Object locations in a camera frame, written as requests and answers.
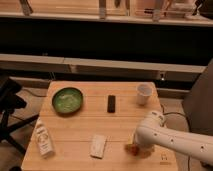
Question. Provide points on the white sponge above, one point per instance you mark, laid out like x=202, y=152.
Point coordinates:
x=98, y=146

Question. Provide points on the white paper cup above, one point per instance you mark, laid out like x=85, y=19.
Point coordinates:
x=144, y=92

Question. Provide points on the wooden shelf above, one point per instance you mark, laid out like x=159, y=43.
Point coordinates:
x=138, y=70

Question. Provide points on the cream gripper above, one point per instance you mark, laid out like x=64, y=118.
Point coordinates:
x=146, y=152

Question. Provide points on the white bottle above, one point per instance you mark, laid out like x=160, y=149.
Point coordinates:
x=43, y=140

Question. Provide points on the black office chair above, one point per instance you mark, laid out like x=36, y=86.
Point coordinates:
x=9, y=102

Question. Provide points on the black rectangular block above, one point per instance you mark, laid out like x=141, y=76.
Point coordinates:
x=111, y=104

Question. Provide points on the green bowl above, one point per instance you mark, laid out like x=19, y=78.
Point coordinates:
x=67, y=100

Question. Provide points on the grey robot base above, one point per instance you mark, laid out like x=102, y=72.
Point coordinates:
x=198, y=103

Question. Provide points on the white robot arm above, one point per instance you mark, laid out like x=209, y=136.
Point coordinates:
x=151, y=131

